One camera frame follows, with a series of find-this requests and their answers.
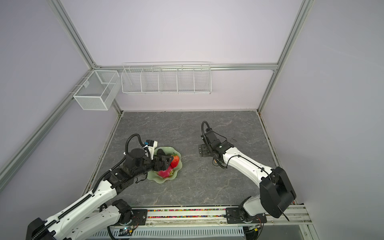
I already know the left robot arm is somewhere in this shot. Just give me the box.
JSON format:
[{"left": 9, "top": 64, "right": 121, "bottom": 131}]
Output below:
[{"left": 26, "top": 134, "right": 174, "bottom": 240}]

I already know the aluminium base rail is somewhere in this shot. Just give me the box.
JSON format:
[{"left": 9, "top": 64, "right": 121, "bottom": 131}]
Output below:
[{"left": 58, "top": 204, "right": 313, "bottom": 230}]

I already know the green wavy fruit bowl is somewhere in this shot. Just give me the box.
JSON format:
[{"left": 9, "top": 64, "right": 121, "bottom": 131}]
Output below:
[{"left": 147, "top": 147, "right": 183, "bottom": 184}]

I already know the white wire basket long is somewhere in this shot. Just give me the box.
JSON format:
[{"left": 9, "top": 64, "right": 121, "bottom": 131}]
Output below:
[{"left": 121, "top": 62, "right": 212, "bottom": 95}]

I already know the red strawberry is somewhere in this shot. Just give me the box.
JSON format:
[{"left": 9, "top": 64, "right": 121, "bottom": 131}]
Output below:
[{"left": 170, "top": 155, "right": 180, "bottom": 169}]

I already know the white mesh box basket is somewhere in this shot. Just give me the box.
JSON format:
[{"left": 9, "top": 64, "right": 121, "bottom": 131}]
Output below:
[{"left": 74, "top": 70, "right": 121, "bottom": 111}]

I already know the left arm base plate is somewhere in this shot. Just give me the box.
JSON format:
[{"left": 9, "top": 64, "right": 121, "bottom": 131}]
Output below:
[{"left": 127, "top": 209, "right": 148, "bottom": 226}]

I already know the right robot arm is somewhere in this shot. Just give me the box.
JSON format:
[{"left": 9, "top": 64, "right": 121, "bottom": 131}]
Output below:
[{"left": 199, "top": 121, "right": 297, "bottom": 223}]

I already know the pink dragon fruit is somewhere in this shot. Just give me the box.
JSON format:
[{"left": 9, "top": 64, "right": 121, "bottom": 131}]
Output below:
[{"left": 158, "top": 167, "right": 174, "bottom": 179}]

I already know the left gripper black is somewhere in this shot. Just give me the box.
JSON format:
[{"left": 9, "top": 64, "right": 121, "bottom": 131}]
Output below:
[{"left": 133, "top": 153, "right": 174, "bottom": 178}]

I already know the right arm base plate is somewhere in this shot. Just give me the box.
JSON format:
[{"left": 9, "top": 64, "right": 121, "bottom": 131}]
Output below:
[{"left": 225, "top": 207, "right": 267, "bottom": 224}]

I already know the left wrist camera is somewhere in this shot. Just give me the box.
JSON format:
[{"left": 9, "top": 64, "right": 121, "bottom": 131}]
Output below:
[{"left": 144, "top": 140, "right": 158, "bottom": 160}]

